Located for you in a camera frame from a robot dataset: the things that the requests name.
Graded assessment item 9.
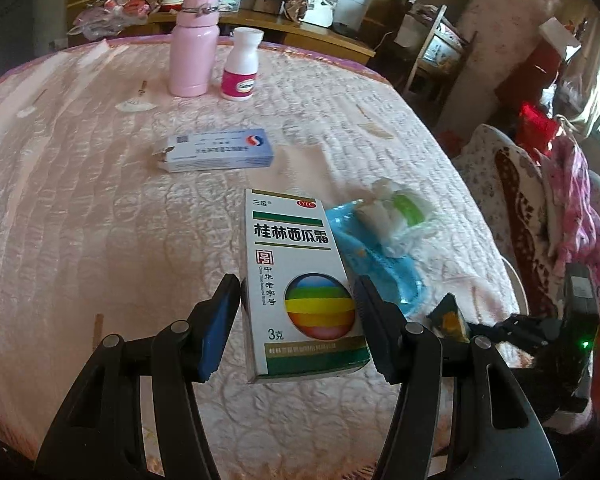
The white green medicine box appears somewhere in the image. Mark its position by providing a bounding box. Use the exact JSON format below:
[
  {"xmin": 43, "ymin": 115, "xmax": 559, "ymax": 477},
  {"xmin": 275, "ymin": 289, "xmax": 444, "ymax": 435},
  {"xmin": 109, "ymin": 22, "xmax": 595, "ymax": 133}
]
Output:
[{"xmin": 242, "ymin": 188, "xmax": 370, "ymax": 382}]

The blue plastic wrapper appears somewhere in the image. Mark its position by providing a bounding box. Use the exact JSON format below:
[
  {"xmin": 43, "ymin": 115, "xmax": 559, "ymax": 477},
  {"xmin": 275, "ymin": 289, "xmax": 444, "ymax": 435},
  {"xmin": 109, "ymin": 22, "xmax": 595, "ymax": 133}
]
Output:
[{"xmin": 326, "ymin": 202, "xmax": 426, "ymax": 316}]

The pink quilted table cover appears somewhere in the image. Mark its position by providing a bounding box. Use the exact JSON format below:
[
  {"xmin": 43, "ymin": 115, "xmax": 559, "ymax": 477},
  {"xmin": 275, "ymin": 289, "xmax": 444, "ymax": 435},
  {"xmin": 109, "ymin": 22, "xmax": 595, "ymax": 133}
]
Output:
[{"xmin": 0, "ymin": 38, "xmax": 517, "ymax": 457}]

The blue white medicine box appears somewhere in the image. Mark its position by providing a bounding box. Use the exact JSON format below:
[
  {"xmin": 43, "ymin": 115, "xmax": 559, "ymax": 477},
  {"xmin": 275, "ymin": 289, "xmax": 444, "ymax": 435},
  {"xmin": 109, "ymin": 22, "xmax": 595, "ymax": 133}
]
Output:
[{"xmin": 152, "ymin": 128, "xmax": 274, "ymax": 174}]

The white pink-labelled pill bottle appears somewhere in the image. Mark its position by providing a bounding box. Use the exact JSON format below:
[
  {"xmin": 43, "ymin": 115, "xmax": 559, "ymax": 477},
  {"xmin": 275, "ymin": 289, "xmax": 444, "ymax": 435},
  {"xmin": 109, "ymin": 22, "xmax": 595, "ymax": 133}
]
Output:
[{"xmin": 221, "ymin": 27, "xmax": 263, "ymax": 101}]

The pink thermos bottle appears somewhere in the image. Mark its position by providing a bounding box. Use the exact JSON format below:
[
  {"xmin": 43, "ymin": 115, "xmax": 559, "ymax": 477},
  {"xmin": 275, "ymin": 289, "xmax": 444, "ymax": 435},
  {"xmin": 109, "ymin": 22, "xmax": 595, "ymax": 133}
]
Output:
[{"xmin": 168, "ymin": 0, "xmax": 220, "ymax": 98}]

